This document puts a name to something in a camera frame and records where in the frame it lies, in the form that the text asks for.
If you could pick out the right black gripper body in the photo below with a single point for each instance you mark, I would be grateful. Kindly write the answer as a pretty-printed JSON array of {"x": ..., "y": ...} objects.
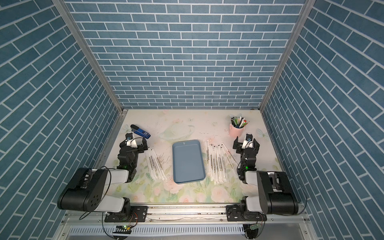
[{"x": 242, "y": 152}]

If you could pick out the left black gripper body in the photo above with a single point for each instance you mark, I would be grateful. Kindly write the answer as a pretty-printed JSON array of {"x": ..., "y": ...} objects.
[{"x": 135, "y": 153}]

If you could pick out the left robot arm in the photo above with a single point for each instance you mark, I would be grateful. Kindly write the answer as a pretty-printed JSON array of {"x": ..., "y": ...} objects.
[{"x": 88, "y": 189}]

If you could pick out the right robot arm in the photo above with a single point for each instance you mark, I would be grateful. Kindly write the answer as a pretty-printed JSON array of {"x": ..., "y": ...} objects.
[{"x": 275, "y": 193}]

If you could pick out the blue storage tray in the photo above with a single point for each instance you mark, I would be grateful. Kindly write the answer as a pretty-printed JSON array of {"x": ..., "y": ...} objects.
[{"x": 188, "y": 162}]

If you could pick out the blue stapler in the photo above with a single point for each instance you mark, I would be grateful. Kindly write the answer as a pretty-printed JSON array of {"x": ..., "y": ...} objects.
[{"x": 138, "y": 131}]

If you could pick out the right wrapped straw pile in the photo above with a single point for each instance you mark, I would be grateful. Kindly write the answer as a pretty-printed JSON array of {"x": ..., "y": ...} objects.
[{"x": 220, "y": 163}]

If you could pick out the wrapped straw pile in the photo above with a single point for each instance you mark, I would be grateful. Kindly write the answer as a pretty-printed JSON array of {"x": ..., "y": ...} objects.
[
  {"x": 154, "y": 166},
  {"x": 220, "y": 163}
]

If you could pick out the left wrapped straw pile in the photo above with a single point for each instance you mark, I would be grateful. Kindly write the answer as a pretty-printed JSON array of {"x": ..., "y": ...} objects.
[{"x": 154, "y": 166}]

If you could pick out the pink pen cup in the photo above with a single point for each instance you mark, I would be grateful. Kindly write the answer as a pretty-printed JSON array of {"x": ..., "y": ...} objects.
[{"x": 235, "y": 132}]

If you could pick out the pens in cup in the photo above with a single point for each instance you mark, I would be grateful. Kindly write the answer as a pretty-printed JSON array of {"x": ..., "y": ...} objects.
[{"x": 238, "y": 123}]

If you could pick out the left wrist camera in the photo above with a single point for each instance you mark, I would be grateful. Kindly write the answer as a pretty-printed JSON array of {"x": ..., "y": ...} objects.
[{"x": 129, "y": 138}]

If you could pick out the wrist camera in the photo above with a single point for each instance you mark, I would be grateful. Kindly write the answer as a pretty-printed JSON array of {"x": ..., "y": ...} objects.
[
  {"x": 129, "y": 138},
  {"x": 248, "y": 142}
]

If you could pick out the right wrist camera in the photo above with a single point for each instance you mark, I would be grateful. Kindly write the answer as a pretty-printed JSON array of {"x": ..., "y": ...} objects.
[{"x": 248, "y": 142}]

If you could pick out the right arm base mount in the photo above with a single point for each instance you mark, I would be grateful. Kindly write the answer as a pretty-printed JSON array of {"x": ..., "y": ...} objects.
[{"x": 237, "y": 213}]

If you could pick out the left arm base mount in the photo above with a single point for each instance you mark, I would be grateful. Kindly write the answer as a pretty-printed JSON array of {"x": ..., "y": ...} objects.
[{"x": 137, "y": 214}]

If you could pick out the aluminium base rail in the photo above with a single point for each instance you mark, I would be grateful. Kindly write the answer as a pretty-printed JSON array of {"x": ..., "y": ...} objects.
[{"x": 184, "y": 214}]

